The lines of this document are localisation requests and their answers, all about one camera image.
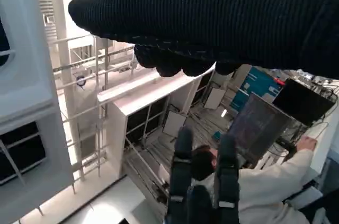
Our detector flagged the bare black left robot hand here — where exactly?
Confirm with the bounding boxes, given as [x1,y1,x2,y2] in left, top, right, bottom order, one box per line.
[165,126,240,224]

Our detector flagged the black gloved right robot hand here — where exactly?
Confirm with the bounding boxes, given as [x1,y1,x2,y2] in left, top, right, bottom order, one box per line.
[68,0,339,79]

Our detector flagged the white square light panel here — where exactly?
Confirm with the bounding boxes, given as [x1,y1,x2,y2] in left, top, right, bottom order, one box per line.
[162,110,188,137]
[203,87,225,110]

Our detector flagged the white framed window block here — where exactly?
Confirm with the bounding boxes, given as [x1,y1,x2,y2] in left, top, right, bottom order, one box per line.
[97,71,212,180]

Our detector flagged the blue poster board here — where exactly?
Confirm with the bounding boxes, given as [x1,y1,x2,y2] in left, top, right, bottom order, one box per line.
[230,66,283,107]

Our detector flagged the person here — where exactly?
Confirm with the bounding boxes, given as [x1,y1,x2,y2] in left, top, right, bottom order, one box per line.
[190,136,318,224]

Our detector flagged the lit computer monitor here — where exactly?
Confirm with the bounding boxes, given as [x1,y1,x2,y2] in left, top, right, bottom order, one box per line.
[229,92,296,166]

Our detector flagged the black computer monitor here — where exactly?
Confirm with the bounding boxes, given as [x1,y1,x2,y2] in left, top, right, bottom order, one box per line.
[272,78,336,127]

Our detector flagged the grey office chair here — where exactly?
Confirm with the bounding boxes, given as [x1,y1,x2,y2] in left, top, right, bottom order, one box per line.
[286,178,339,224]

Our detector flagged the white desk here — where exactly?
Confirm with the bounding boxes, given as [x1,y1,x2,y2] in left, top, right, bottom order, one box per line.
[304,96,339,172]

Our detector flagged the white pillar with dark panes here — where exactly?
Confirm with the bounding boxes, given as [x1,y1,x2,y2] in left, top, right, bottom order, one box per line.
[0,0,75,224]

